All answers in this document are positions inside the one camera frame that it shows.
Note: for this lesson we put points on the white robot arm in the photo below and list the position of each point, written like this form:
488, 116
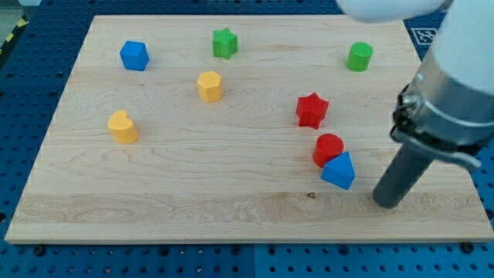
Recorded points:
446, 113

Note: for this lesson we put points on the red cylinder block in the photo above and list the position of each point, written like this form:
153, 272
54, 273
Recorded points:
328, 146

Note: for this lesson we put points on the green star block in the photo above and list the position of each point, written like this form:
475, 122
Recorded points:
224, 43

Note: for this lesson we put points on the yellow black hazard tape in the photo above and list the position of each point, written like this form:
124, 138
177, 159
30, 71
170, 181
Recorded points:
14, 36

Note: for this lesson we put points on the wooden board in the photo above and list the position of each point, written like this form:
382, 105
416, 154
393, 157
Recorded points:
239, 170

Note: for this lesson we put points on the yellow hexagon block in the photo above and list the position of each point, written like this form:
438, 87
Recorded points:
210, 86

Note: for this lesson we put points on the red star block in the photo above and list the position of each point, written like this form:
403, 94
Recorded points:
311, 110

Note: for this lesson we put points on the yellow heart block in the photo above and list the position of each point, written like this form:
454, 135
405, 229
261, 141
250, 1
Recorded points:
122, 128

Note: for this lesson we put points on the blue triangle block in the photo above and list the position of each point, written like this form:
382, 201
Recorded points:
339, 171

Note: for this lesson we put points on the blue cube block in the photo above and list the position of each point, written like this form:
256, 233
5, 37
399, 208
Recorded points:
134, 55

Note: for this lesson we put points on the fiducial marker tag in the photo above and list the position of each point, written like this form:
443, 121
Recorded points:
424, 36

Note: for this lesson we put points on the green cylinder block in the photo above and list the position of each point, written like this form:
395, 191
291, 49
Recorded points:
359, 56

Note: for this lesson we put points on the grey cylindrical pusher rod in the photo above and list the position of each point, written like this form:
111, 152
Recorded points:
400, 176

